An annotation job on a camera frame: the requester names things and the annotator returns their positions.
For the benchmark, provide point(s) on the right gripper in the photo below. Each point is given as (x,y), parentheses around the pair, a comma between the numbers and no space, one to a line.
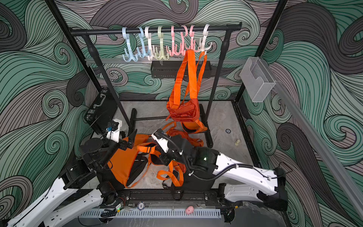
(167,160)

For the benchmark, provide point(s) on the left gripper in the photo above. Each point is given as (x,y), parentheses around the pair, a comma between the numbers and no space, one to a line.
(128,144)

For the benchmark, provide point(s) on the orange sling bag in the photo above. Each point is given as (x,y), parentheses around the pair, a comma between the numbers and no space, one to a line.
(189,117)

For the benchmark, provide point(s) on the red-orange drawstring bag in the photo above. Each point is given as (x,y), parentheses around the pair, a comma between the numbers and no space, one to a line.
(174,102)

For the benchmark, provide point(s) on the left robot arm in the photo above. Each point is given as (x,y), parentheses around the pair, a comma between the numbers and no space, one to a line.
(71,181)

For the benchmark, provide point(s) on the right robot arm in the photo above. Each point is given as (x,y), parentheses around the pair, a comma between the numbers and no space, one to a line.
(244,176)

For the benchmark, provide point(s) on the pale green hook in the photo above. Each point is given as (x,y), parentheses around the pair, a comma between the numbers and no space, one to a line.
(160,53)

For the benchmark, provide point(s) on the pink hook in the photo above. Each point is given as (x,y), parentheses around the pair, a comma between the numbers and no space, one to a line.
(192,40)
(172,50)
(183,35)

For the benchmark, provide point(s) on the white hook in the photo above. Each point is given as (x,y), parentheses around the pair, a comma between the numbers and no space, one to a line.
(151,49)
(202,41)

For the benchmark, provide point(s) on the light blue hook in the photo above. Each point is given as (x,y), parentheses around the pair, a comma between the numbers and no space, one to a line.
(143,53)
(129,55)

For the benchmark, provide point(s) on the light blue hook leftmost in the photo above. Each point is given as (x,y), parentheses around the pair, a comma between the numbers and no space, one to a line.
(129,55)

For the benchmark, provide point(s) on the white hook rightmost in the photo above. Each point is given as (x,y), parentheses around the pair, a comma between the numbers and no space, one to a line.
(202,41)

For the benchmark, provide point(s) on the large orange backpack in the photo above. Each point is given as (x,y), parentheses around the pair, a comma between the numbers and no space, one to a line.
(127,165)

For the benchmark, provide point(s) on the black round mat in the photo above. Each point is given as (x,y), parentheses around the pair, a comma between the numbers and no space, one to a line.
(108,176)

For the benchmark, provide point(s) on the pink small object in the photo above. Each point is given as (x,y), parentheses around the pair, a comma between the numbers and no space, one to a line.
(189,210)

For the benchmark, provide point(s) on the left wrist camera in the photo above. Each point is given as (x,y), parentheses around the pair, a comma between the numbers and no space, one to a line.
(113,130)

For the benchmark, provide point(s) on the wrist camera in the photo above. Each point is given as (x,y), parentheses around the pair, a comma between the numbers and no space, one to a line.
(113,130)
(162,140)

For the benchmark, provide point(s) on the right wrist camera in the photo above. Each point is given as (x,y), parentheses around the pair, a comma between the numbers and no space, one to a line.
(162,140)

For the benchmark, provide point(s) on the black case on wall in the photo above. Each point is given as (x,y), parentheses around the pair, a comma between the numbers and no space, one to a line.
(101,111)

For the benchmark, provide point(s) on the white slotted cable duct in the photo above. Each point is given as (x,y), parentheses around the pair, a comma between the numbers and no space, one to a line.
(155,213)

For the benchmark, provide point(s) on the black wall shelf tray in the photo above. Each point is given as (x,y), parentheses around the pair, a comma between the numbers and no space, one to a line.
(169,70)

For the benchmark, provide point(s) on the white mesh wall basket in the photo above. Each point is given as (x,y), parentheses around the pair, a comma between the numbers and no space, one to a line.
(257,78)

